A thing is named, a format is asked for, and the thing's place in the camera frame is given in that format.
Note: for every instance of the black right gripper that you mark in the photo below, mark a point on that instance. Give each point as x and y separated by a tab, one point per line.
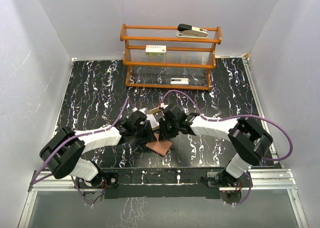
164	135

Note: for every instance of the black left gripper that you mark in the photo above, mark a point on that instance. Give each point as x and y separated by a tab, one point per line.
149	136

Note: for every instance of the pink leather card holder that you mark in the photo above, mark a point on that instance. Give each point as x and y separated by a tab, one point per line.
159	147

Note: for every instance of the beige wooden tray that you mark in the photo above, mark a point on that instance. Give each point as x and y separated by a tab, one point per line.
155	110

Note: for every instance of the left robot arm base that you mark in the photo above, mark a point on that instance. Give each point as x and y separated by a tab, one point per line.
103	181

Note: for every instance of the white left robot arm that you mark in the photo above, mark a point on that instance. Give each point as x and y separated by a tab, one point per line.
70	145

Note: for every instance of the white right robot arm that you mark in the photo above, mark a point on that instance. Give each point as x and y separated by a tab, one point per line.
248	138

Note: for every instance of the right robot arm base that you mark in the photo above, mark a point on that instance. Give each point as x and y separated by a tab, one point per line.
222	183

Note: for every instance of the stack of credit cards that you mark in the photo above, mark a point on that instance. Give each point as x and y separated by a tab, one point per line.
154	120

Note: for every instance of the small white stapler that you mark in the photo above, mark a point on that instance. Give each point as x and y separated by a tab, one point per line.
179	81

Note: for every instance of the orange wooden shelf rack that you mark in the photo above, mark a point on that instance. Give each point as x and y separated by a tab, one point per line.
191	58

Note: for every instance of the white staples box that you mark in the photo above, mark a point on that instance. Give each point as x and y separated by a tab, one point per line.
155	50

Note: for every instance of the black and white stapler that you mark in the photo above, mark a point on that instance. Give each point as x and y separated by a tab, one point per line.
188	31

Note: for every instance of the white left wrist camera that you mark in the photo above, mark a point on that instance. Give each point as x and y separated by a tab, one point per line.
143	110

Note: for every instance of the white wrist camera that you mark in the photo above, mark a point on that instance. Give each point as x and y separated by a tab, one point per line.
143	110
162	106

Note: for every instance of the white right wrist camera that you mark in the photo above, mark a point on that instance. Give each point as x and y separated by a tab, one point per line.
162	106

